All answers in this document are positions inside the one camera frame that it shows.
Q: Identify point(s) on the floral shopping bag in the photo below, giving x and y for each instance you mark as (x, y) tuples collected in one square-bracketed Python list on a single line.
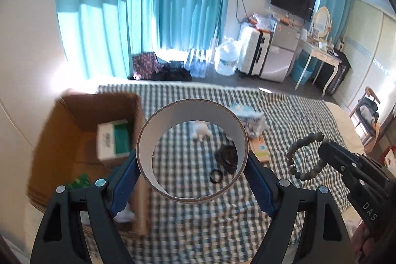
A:
[(144, 65)]

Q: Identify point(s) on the large water jug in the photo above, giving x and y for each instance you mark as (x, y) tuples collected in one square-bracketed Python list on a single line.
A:
[(226, 57)]

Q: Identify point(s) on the silver mini fridge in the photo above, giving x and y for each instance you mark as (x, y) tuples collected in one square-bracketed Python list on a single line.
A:
[(280, 54)]

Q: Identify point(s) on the blue flower tissue pack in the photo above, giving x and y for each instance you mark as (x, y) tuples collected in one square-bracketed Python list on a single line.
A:
[(253, 121)]

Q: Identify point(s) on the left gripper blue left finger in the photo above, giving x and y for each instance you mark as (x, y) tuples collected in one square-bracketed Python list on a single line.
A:
[(121, 183)]

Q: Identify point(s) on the pack of water bottles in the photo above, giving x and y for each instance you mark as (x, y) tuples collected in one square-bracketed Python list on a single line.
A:
[(197, 62)]

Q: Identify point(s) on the green 999 medicine box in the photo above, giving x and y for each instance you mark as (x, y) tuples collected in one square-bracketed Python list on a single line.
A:
[(113, 142)]

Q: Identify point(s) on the cardboard box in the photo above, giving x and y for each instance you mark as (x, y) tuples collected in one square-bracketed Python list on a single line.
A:
[(67, 146)]

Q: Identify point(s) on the green snack packet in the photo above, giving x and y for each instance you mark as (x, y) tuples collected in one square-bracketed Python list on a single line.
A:
[(81, 181)]

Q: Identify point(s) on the white suitcase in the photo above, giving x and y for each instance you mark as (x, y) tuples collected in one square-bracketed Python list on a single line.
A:
[(255, 44)]

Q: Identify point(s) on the wooden chair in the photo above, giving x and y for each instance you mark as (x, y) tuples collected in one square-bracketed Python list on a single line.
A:
[(366, 117)]

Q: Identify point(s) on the orange white medicine box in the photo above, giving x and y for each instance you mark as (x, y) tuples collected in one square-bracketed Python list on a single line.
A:
[(260, 149)]

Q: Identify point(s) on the masking tape roll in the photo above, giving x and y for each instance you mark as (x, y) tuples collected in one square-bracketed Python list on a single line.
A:
[(177, 168)]

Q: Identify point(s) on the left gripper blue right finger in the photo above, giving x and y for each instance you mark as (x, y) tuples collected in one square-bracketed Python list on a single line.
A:
[(263, 183)]

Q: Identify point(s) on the checkered bed sheet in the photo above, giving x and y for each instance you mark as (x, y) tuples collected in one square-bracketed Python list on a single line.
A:
[(230, 228)]

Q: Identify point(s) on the black clothes pile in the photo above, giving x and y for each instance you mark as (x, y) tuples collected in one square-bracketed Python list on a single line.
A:
[(170, 72)]

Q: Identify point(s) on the oval vanity mirror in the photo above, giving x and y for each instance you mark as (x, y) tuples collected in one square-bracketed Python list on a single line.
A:
[(322, 22)]

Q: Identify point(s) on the person right hand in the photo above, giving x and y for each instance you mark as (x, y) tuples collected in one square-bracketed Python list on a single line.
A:
[(366, 249)]

